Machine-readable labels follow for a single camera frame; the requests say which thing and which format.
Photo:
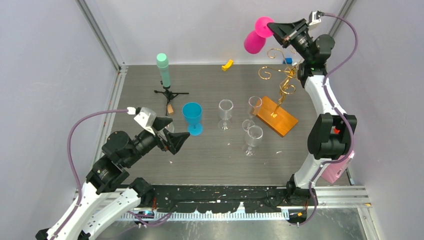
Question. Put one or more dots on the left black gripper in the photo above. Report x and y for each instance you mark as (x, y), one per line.
(175, 141)

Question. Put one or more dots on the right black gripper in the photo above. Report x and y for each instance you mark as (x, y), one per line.
(281, 31)

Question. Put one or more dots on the pink wine glass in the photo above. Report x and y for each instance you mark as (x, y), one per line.
(256, 39)

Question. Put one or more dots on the blue wine glass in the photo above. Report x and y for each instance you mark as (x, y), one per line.
(192, 113)

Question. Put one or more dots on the clear plain wine glass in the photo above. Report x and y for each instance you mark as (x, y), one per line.
(226, 108)

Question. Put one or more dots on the clear patterned wine glass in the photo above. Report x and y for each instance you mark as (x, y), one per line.
(170, 127)

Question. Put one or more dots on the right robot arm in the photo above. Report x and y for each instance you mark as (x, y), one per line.
(331, 138)

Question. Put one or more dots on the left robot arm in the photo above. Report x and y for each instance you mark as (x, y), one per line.
(84, 220)

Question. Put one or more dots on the orange wooden rack base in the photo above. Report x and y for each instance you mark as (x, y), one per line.
(278, 119)

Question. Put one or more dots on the small wooden blocks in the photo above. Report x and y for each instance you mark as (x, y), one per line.
(169, 109)

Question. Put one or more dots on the small blue block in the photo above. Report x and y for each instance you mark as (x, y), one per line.
(288, 61)

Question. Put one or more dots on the black tripod stand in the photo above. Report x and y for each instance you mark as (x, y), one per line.
(169, 94)

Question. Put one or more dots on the yellow curved block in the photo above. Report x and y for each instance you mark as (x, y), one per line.
(228, 65)

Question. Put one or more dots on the mint green microphone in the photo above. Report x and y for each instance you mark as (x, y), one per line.
(162, 63)

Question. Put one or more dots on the pink dustpan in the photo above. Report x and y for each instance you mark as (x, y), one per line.
(335, 170)

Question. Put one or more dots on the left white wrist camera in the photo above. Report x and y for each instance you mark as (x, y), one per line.
(145, 117)

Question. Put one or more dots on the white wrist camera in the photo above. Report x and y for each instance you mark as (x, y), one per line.
(315, 17)
(145, 117)

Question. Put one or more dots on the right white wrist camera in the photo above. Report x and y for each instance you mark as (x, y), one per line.
(315, 17)

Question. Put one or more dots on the gold wire glass rack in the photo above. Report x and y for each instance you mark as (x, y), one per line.
(290, 71)

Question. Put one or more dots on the black front rail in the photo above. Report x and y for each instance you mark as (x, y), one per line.
(217, 199)

